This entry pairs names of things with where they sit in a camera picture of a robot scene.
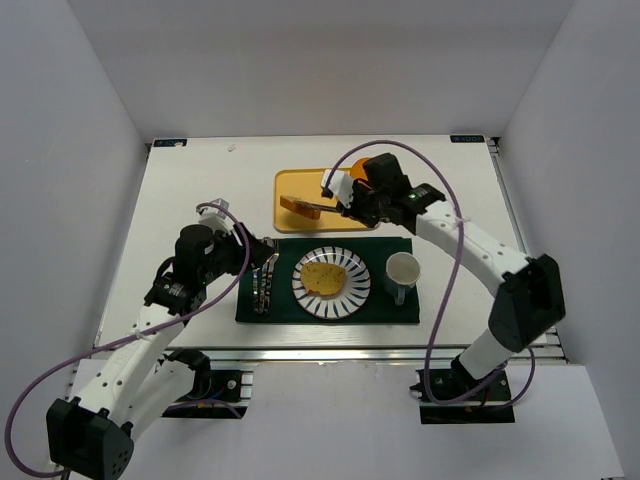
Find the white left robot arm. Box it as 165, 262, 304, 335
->
46, 224, 274, 479

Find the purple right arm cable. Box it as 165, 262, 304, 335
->
322, 140, 537, 404

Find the dark green cloth placemat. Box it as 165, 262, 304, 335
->
235, 237, 420, 325

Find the orange round cake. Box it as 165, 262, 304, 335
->
349, 157, 369, 181

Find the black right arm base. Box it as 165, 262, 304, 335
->
409, 370, 515, 425

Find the blue label sticker left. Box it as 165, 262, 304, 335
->
152, 138, 187, 148

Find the yellow plastic tray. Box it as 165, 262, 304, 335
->
273, 168, 370, 234

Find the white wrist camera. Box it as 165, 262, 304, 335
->
320, 169, 354, 208
196, 198, 233, 234

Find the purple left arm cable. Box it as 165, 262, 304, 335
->
4, 202, 251, 474

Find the speckled bread slice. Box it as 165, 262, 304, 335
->
300, 262, 346, 297
279, 195, 321, 220

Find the steel fork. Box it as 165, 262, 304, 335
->
263, 252, 280, 314

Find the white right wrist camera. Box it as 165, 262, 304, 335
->
320, 169, 354, 208

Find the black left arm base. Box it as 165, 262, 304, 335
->
155, 351, 254, 420

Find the white blue striped plate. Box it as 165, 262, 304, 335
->
291, 246, 372, 321

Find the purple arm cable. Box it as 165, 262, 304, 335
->
4, 202, 251, 474
322, 140, 537, 404

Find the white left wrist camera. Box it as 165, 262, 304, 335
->
196, 198, 233, 234

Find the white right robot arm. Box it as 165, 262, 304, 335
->
324, 153, 566, 387

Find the blue label sticker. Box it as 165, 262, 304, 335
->
449, 134, 485, 144
152, 138, 187, 148

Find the grey ceramic mug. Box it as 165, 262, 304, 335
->
383, 252, 421, 306

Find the blue label sticker right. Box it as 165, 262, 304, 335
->
449, 134, 485, 144

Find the steel table knife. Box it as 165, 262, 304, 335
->
252, 268, 261, 314

